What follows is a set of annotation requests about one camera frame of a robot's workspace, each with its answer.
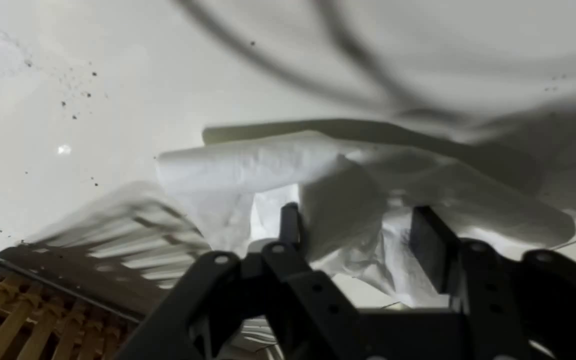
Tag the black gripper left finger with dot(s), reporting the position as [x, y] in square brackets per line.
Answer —
[235, 312]

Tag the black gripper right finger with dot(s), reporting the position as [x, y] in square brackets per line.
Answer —
[534, 307]

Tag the wicker basket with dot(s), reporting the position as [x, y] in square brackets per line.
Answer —
[29, 320]

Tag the white washing machine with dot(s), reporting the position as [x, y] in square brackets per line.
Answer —
[134, 81]

